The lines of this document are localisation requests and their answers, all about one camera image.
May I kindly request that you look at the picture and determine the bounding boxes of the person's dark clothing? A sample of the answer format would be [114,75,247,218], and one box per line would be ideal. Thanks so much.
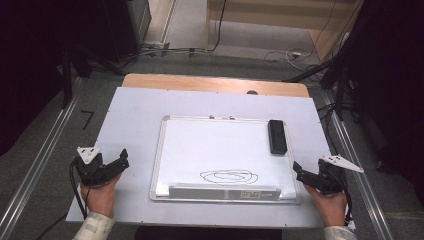
[133,225,284,240]

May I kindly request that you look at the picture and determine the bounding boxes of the hanging black cable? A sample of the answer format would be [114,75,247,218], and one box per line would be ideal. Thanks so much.
[209,0,228,53]

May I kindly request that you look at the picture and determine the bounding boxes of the black whiteboard eraser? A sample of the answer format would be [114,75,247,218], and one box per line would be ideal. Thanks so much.
[267,119,289,156]

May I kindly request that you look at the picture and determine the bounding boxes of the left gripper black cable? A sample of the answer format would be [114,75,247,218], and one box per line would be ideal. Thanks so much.
[68,159,89,220]

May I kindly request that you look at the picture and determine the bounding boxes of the wooden table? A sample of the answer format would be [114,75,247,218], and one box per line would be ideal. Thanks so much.
[121,73,311,99]

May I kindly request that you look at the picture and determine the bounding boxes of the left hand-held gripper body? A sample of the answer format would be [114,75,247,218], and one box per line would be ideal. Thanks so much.
[73,145,116,187]

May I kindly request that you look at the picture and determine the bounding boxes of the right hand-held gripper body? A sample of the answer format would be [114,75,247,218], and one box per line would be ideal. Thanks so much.
[313,154,365,196]

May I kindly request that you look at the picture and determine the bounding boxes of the white floor cable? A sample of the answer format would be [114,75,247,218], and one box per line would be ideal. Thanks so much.
[263,47,315,72]

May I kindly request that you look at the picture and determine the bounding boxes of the metal-framed whiteboard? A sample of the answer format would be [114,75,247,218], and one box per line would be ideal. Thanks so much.
[148,114,303,205]

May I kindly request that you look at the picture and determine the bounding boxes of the large white table sheet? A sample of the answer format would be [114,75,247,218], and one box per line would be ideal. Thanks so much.
[65,86,356,231]

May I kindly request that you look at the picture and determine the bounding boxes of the person's right hand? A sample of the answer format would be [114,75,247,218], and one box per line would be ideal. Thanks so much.
[303,183,349,228]

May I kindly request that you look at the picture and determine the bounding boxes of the black metal stand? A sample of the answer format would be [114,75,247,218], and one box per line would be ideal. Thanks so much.
[282,54,350,122]
[60,43,125,110]

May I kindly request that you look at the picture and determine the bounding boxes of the light wooden shelf unit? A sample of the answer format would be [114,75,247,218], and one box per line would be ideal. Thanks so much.
[204,0,365,62]

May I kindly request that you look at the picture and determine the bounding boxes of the dark cabinet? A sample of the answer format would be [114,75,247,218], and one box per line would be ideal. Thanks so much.
[99,0,153,64]

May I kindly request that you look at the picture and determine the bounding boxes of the person's left hand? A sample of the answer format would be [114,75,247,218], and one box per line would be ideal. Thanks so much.
[80,173,123,220]

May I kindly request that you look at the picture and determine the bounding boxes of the grey floor cables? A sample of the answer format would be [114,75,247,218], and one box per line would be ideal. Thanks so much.
[118,46,208,69]

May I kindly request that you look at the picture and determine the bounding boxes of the thin black floor cable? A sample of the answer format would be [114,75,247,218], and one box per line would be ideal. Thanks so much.
[316,102,338,141]

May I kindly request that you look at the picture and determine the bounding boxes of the metal floor rail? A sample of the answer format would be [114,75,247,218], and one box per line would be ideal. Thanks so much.
[0,77,83,240]
[320,89,397,240]

